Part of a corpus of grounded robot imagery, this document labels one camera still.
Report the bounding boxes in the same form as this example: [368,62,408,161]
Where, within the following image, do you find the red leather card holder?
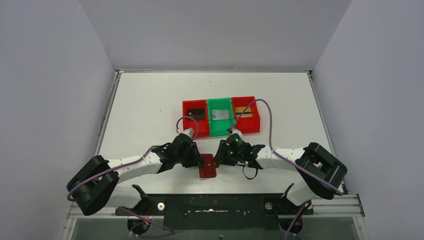
[198,153,217,179]

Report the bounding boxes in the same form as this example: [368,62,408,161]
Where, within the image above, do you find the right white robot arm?
[213,133,348,214]

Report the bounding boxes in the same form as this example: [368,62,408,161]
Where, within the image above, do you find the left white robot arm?
[66,133,204,216]

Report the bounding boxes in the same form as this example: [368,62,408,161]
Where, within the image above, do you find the black credit card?
[186,108,206,120]

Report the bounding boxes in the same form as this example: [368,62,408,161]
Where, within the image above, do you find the silver credit card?
[211,109,230,121]

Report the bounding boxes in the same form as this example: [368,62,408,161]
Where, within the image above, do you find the gold credit card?
[234,106,253,119]

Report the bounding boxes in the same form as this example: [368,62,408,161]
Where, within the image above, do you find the right red plastic bin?
[231,96,261,134]

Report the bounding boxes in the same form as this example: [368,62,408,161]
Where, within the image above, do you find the red plastic bin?
[231,96,261,134]
[182,99,210,138]

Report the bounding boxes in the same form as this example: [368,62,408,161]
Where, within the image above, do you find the green plastic bin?
[206,98,235,137]

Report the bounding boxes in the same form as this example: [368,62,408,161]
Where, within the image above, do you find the left red plastic bin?
[182,99,210,138]

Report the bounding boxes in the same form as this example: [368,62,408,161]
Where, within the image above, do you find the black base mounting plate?
[131,193,300,231]

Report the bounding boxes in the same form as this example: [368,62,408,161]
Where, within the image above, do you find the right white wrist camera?
[229,128,243,137]

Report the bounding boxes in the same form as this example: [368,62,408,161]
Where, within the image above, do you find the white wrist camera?
[182,128,195,140]
[229,128,243,137]

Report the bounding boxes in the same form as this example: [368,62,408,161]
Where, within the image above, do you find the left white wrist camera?
[182,128,195,140]

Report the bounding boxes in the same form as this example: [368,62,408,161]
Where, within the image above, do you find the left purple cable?
[66,116,200,202]

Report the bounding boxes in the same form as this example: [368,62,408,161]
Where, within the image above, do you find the purple cable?
[66,116,200,202]
[226,98,345,197]

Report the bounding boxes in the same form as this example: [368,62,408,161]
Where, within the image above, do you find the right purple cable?
[226,98,345,197]

